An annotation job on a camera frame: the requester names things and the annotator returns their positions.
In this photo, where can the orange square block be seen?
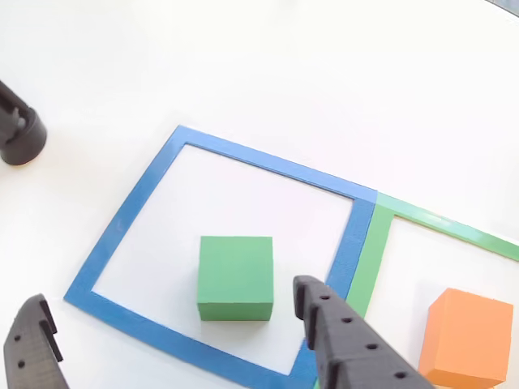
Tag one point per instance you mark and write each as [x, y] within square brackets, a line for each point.
[466, 336]

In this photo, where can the blue square frame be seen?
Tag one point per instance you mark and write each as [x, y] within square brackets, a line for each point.
[134, 202]

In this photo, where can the green square block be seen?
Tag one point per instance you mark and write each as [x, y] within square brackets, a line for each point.
[235, 271]

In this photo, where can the green square frame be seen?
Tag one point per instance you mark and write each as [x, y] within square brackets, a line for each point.
[375, 251]

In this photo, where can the black camera tripod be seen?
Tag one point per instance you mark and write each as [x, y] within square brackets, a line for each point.
[22, 138]

